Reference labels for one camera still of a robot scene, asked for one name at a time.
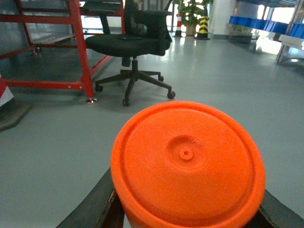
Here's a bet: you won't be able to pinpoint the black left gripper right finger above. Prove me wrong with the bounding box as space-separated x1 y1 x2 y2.
258 190 304 228

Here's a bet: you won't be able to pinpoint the orange cylindrical capacitor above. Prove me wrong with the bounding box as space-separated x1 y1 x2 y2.
110 101 266 228

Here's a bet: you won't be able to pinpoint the potted green plant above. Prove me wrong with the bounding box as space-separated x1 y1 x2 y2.
172 0 214 36

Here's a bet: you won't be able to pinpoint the blue bins on shelf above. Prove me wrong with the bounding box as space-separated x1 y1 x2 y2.
229 16 304 38

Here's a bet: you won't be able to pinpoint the far red white cone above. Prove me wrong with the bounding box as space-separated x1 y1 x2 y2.
173 12 182 38

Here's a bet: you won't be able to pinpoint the yellow black striped bollard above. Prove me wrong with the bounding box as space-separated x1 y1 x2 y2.
194 16 210 40

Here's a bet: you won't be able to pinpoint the red metal frame table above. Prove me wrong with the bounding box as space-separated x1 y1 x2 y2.
0 0 126 105

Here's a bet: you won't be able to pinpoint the black office chair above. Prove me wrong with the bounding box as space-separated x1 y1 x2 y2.
85 0 175 106

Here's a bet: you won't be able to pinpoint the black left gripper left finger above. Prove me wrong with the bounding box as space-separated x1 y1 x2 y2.
58 169 114 228

